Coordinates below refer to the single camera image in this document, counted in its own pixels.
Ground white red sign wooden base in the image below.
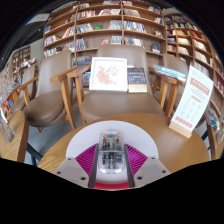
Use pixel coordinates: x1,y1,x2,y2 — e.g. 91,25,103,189
168,65,215,139

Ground stack of blue books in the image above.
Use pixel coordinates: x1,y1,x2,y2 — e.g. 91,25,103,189
152,63,187,83

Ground large wooden bookshelf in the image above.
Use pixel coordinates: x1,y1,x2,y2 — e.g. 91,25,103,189
42,0,168,68

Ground round wooden side table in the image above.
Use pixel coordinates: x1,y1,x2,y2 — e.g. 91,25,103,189
206,128,224,160
0,110,30,164

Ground dark blue book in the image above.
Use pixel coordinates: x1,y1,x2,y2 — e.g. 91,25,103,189
126,67,148,94

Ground glass vase dried flowers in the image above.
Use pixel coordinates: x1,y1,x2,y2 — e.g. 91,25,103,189
0,64,16,144
214,113,224,145

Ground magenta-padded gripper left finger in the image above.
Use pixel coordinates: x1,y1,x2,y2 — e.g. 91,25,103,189
53,143,100,189

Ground colourful book pile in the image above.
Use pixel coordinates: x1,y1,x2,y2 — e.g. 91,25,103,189
204,106,221,131

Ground angled wooden bookshelf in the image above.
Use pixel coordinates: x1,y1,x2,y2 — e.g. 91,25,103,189
163,13,224,114

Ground brown padded wooden armchair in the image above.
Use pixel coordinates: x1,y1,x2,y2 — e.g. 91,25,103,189
21,49,78,131
66,43,169,125
148,53,214,129
6,63,40,116

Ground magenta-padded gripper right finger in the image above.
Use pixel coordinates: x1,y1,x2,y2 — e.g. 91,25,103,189
123,143,172,189

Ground distant wooden bookshelf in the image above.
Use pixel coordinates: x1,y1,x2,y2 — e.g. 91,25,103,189
11,45,38,83

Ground white ceiling air vent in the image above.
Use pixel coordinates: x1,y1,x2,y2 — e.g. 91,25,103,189
28,13,51,24

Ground white framed floral picture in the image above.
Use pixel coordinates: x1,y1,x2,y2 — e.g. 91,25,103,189
88,56,129,93

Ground white mouse pad red rest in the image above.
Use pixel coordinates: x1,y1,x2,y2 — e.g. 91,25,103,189
65,119,160,191

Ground transparent computer mouse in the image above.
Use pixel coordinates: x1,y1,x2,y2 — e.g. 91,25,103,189
97,129,127,175

